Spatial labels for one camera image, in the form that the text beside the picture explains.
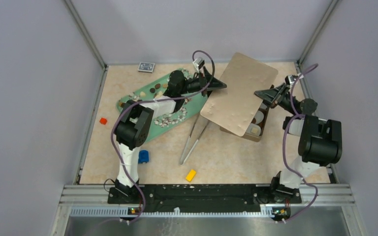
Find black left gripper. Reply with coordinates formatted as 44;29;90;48
179;66;226;99

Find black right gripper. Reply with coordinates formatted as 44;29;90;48
254;83;299;116

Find brown chocolate box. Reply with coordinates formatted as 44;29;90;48
220;101;270;143

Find green plastic tray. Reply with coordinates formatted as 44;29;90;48
110;68;215;149

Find tan box lid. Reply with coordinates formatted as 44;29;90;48
200;53;279;137

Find metal tweezers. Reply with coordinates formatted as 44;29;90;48
179;114;210;165

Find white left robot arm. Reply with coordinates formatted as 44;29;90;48
111;57;227;203

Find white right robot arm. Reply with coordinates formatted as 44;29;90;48
254;74;343;203

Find white cup bottom right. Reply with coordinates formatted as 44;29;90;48
252;109;265;125

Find playing card deck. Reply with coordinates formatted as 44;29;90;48
138;62;156;73

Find yellow block front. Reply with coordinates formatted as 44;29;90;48
185;169;197;182

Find blue toy car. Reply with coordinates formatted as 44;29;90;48
138;150;150;164

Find red small block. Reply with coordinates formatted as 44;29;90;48
99;118;108;125

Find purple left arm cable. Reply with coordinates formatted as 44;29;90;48
110;50;216;225

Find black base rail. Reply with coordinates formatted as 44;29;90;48
107;184;302;213

